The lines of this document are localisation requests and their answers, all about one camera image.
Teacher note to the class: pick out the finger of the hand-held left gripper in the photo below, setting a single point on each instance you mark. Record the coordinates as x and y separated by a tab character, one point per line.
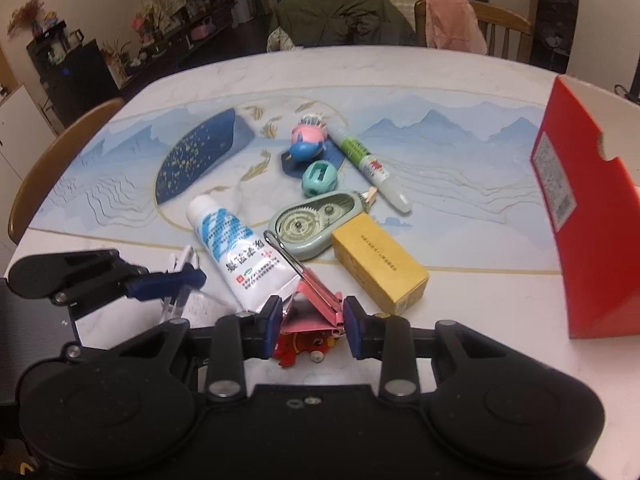
160	282

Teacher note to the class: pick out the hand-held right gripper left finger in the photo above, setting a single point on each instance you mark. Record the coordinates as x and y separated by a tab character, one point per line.
272	325

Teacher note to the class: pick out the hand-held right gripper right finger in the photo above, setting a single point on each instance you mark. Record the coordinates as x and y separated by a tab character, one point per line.
352	330

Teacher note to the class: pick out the red toy figure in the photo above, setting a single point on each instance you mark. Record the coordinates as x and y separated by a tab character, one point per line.
300	347

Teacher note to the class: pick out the pink binder clip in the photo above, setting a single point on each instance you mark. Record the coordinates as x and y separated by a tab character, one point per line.
312	305

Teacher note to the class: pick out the yellow cardboard box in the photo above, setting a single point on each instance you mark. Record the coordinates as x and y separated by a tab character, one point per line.
380	265

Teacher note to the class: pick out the white ointment tube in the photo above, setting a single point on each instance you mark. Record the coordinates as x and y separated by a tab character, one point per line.
235	252

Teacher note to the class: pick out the red cardboard box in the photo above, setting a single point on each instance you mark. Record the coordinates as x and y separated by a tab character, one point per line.
595	220

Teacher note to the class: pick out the grey correction tape dispenser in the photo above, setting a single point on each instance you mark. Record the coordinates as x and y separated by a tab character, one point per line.
305	225

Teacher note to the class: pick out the wooden clothespin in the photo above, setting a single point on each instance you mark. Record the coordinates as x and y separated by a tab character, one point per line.
371	197

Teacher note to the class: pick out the teal pencil sharpener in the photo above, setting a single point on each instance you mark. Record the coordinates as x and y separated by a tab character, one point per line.
320	179

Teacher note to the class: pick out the white glue pen green label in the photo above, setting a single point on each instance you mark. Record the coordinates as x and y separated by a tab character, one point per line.
367	162

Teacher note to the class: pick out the pink and blue toy figure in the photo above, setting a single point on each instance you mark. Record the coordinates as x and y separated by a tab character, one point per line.
309	140

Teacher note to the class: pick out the black cabinet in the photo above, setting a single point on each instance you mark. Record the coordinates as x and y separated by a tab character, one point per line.
70	77

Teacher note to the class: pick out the dark low sideboard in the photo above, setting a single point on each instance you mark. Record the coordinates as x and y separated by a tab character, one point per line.
170	42

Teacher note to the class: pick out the dried flower bouquet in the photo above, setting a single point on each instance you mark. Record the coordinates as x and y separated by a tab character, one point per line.
25	12

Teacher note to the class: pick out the white padded cloth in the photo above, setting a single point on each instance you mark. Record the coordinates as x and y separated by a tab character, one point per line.
280	40

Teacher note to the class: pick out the olive green jacket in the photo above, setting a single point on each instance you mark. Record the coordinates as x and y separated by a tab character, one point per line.
345	17

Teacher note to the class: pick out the pink cloth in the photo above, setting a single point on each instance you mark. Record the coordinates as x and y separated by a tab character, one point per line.
452	22

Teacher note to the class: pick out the wooden chair with slat back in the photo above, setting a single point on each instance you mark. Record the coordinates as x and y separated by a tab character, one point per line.
500	20

